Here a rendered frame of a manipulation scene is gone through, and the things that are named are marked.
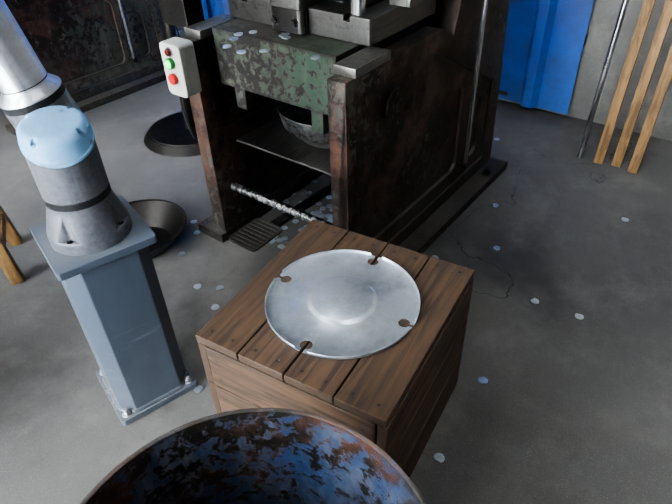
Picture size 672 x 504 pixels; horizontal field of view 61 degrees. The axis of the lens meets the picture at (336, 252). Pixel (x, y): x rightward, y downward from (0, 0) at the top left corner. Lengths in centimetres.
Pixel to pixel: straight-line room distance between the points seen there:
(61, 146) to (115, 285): 29
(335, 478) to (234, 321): 36
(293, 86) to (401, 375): 77
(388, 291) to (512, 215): 94
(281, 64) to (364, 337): 72
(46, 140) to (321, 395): 61
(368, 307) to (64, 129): 60
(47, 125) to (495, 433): 106
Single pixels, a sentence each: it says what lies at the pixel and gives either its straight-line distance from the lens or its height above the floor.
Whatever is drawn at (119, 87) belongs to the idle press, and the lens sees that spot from 304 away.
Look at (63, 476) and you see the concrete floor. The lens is 140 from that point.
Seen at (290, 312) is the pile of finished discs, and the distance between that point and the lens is 105.
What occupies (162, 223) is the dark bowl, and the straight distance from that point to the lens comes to 196.
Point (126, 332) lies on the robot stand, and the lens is 125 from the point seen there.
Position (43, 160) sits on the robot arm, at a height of 64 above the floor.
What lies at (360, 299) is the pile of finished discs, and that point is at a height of 36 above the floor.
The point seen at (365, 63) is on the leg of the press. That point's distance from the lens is 128.
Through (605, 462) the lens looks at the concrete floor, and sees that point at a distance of 137.
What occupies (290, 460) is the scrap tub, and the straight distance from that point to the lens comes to 84.
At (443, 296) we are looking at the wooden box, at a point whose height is 35.
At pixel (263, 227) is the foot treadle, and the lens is 159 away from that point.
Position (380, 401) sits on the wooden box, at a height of 35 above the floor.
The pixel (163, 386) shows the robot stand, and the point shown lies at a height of 5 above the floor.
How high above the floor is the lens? 109
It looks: 39 degrees down
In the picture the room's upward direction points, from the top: 2 degrees counter-clockwise
